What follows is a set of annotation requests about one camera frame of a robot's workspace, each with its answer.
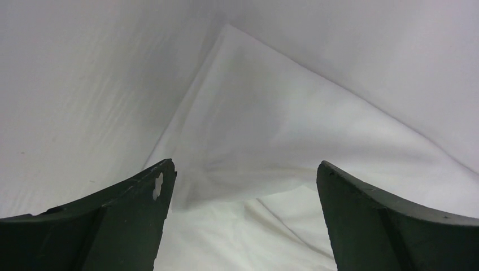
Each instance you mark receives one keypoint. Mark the white printed t-shirt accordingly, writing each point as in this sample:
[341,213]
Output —
[246,142]

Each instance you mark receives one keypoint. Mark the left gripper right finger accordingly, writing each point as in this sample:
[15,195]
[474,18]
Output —
[372,229]

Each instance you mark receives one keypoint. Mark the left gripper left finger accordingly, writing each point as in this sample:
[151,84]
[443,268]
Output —
[117,228]

